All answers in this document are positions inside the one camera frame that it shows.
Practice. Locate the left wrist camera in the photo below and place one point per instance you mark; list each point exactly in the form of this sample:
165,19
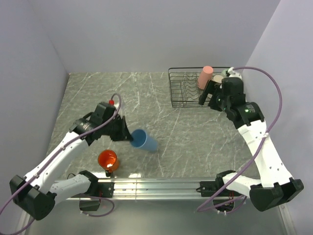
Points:
116,105

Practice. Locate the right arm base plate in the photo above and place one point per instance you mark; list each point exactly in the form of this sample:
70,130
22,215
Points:
208,188

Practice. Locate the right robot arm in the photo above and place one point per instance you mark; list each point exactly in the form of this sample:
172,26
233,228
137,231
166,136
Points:
264,179

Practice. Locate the aluminium mounting rail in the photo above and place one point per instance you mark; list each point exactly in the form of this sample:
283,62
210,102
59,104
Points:
129,188

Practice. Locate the salmon pink plastic cup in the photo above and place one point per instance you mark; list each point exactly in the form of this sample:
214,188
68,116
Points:
205,76

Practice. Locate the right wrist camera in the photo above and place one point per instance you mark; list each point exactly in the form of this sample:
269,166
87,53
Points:
232,73

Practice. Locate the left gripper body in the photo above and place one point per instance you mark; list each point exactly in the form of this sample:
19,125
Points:
115,130

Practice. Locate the blue plastic cup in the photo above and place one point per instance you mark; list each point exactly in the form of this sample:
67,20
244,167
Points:
142,140

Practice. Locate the small light green cup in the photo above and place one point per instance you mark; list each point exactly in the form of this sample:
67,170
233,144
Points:
224,73

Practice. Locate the black wire dish rack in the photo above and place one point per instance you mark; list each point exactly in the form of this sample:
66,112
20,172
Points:
184,88

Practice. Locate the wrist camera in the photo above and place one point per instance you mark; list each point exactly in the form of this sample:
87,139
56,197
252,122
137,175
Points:
232,73
116,105

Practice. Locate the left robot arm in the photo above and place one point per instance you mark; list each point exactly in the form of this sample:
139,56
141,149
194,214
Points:
37,192

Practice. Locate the beige plastic cup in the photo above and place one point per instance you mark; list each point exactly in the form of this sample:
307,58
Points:
218,81

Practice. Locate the orange glass mug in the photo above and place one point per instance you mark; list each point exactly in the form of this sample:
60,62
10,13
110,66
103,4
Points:
108,160

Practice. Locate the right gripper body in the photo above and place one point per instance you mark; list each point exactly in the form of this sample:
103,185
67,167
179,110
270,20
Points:
217,101

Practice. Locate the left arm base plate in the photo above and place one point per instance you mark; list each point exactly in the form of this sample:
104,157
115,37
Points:
91,200

